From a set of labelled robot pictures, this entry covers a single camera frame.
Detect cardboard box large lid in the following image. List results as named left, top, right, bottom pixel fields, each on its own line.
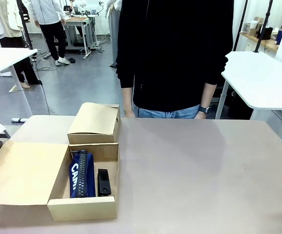
left=0, top=140, right=120, bottom=222

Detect blue pencil case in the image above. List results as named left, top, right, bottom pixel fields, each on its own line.
left=69, top=151, right=96, bottom=199

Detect small cardboard box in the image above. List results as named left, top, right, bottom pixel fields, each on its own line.
left=67, top=102, right=121, bottom=145

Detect black stapler with silver tray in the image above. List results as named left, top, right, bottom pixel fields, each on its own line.
left=97, top=168, right=112, bottom=197

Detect person right forearm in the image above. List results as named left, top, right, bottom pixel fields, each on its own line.
left=121, top=86, right=135, bottom=113

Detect person left forearm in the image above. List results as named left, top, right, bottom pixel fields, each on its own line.
left=199, top=82, right=217, bottom=108

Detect black box on counter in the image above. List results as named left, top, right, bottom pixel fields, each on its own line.
left=260, top=27, right=274, bottom=40

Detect person right hand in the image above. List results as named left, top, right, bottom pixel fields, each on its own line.
left=123, top=107, right=135, bottom=118

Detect black bag under table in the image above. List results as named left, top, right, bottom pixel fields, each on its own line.
left=224, top=90, right=254, bottom=120

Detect white table with white leg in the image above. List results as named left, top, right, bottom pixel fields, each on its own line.
left=0, top=47, right=39, bottom=118

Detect white rounded table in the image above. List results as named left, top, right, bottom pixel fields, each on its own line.
left=215, top=50, right=282, bottom=145

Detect person cream jacket black trousers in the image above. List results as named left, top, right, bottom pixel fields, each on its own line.
left=0, top=0, right=43, bottom=89

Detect black tripod pole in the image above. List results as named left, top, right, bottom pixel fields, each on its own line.
left=16, top=0, right=34, bottom=58

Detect wooden counter shelf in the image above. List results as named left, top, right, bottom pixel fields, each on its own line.
left=239, top=31, right=279, bottom=53

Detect person white coat black trousers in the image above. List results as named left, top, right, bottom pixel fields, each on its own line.
left=28, top=0, right=71, bottom=67

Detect blue jeans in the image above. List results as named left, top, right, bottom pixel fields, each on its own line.
left=132, top=103, right=201, bottom=120

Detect thick black stand pole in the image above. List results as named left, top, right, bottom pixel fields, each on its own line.
left=252, top=0, right=274, bottom=54

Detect brown cardboard carton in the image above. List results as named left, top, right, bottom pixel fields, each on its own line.
left=248, top=16, right=264, bottom=37

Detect grey workbench with equipment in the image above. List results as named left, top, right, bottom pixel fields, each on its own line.
left=62, top=0, right=105, bottom=60

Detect thin black stand pole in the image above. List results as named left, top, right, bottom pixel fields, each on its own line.
left=232, top=0, right=249, bottom=52

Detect person in grey trousers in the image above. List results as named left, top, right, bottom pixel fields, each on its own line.
left=105, top=0, right=122, bottom=69

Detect person torso black sweater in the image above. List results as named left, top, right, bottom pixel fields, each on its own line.
left=116, top=0, right=235, bottom=113

